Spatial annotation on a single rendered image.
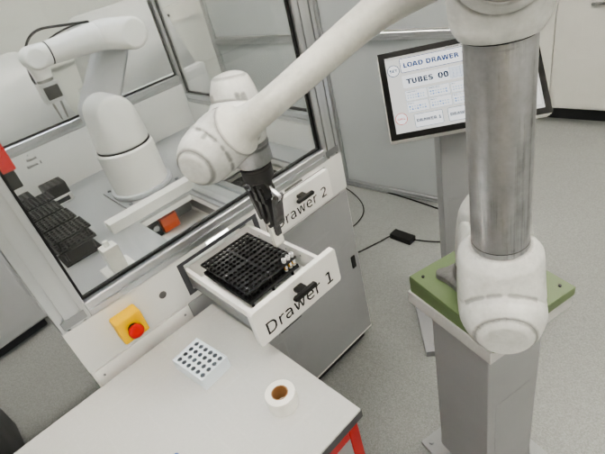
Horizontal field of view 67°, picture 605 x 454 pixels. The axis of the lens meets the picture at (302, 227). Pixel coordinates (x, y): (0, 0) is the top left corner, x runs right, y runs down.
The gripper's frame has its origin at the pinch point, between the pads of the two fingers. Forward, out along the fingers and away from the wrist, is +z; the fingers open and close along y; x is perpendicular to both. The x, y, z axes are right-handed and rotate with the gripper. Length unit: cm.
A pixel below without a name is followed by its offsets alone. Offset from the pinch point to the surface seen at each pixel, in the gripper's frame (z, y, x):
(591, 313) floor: 100, -47, -112
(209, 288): 11.6, 12.1, 17.7
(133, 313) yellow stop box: 9.0, 19.2, 36.2
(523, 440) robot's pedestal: 86, -53, -33
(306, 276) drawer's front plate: 8.6, -10.4, 1.5
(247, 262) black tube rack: 10.1, 9.7, 5.7
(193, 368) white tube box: 21.1, 2.1, 33.5
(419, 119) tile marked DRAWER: 0, 4, -70
